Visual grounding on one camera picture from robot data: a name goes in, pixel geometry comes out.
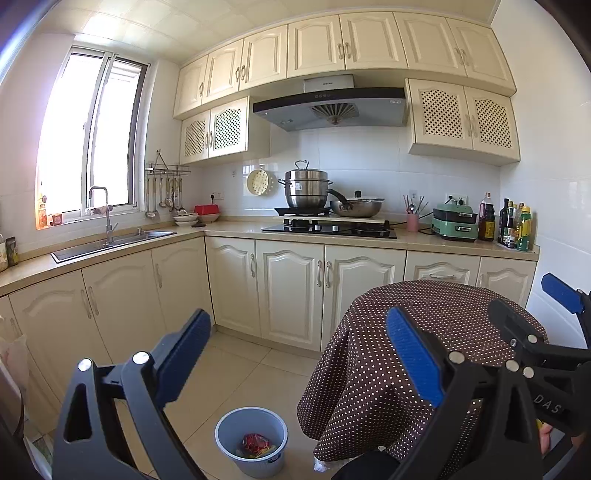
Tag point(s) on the green electric cooker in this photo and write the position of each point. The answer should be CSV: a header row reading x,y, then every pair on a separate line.
x,y
455,228

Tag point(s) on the cluster of condiment bottles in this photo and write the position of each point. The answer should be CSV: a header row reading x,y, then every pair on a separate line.
x,y
524,235

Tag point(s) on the black gas stove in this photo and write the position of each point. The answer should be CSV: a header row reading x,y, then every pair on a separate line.
x,y
323,232

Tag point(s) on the small yellow wrapper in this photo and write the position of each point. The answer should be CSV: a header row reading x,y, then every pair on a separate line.
x,y
267,452

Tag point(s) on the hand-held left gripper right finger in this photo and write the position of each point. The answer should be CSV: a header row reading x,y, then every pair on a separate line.
x,y
415,360

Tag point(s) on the small windowsill bottle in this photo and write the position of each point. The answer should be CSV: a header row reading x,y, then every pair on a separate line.
x,y
42,214

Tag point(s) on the glass jar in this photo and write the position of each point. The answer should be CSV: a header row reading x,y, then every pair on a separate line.
x,y
3,254

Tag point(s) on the blue plastic bucket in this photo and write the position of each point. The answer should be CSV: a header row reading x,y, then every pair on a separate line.
x,y
263,422

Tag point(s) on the kitchen window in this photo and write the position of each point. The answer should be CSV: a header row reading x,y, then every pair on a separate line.
x,y
69,138

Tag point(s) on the small windowsill jar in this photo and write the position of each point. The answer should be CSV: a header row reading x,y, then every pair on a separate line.
x,y
56,219

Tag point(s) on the small dark package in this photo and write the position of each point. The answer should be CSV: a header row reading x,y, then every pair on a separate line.
x,y
12,251

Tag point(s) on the bundle of chopsticks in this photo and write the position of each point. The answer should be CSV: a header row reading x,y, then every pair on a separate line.
x,y
412,206

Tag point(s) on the grey range hood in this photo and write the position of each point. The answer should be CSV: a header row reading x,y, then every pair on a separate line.
x,y
374,108

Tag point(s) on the stainless steel steamer pot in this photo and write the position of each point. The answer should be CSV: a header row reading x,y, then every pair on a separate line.
x,y
304,191

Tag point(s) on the cream round steamer plate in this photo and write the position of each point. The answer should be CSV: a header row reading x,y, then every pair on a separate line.
x,y
259,182

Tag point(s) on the cream wall cabinets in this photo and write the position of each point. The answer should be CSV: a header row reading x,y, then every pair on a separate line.
x,y
364,41

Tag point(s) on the crushed red drink can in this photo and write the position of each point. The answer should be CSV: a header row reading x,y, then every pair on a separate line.
x,y
254,443

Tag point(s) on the white plastic item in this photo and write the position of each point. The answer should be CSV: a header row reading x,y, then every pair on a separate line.
x,y
325,465

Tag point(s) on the large dark sauce bottle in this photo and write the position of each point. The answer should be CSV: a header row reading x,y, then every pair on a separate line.
x,y
486,224

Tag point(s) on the metal wall utensil rack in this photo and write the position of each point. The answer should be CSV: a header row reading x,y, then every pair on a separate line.
x,y
168,171

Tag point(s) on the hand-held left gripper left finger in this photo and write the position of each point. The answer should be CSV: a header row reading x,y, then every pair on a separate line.
x,y
184,346

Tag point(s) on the brown polka-dot tablecloth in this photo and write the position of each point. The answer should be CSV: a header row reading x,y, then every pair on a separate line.
x,y
369,360

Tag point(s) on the steel sink faucet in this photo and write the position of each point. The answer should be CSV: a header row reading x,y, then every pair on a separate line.
x,y
109,226

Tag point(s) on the stack of white bowls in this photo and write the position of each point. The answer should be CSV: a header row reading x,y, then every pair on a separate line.
x,y
186,220

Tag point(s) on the steel wok with lid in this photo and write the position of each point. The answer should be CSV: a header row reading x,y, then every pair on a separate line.
x,y
364,207

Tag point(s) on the person's right hand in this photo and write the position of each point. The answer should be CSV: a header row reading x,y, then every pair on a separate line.
x,y
546,438

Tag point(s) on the pink utensil holder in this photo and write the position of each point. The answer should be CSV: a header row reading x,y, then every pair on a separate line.
x,y
412,223

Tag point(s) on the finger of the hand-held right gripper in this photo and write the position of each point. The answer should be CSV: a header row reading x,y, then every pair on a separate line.
x,y
508,318
561,288

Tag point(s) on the cream lattice door cabinet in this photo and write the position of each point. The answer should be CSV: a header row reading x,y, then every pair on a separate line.
x,y
226,124
443,110

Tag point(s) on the red container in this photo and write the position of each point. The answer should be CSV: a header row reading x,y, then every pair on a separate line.
x,y
207,210

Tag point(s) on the stainless steel sink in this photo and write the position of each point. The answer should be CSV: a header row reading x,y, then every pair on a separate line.
x,y
97,247

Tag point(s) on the hanging kitchen utensils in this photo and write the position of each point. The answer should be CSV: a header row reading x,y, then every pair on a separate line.
x,y
150,213

